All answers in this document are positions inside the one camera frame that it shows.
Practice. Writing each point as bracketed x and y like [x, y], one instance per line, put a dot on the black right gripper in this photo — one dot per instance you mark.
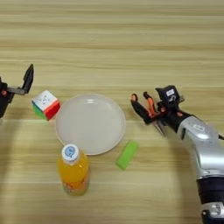
[173, 118]

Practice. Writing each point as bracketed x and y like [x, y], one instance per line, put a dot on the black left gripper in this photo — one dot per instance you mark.
[3, 102]

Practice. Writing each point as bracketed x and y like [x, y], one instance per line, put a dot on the orange black needle-nose pliers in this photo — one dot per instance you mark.
[151, 106]

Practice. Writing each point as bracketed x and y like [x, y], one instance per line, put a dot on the colourful puzzle cube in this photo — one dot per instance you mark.
[45, 102]

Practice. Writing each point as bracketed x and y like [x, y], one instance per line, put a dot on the orange juice bottle white cap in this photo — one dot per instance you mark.
[73, 172]

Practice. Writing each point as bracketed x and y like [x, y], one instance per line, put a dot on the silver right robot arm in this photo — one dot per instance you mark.
[204, 151]

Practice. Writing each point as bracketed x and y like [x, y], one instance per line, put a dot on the right black box white label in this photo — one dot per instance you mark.
[169, 94]

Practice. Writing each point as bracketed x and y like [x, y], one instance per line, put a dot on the green rectangular block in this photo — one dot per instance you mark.
[127, 155]

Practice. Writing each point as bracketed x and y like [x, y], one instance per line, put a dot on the round beige plate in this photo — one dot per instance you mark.
[90, 125]

